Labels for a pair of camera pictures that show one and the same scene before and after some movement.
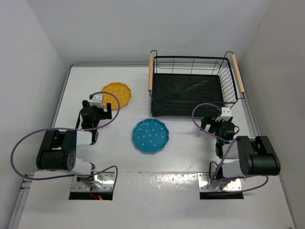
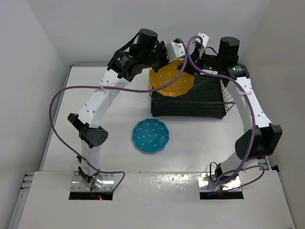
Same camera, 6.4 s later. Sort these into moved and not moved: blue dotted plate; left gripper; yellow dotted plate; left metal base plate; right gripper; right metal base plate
Moved: yellow dotted plate; left gripper; right gripper
Not moved: blue dotted plate; left metal base plate; right metal base plate
